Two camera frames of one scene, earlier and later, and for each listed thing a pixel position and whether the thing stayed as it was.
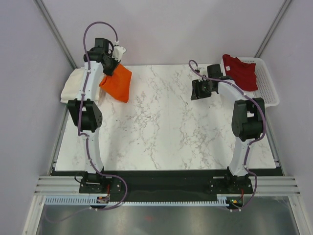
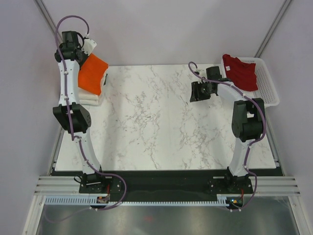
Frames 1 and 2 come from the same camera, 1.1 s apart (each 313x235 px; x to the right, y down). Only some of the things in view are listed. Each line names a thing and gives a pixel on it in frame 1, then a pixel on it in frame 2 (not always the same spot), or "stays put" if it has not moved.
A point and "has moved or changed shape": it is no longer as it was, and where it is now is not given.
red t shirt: [242, 75] stays put
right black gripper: [196, 89] stays put
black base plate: [165, 185] stays put
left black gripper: [116, 63] to [85, 57]
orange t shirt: [118, 84] has moved or changed shape
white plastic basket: [266, 88] stays put
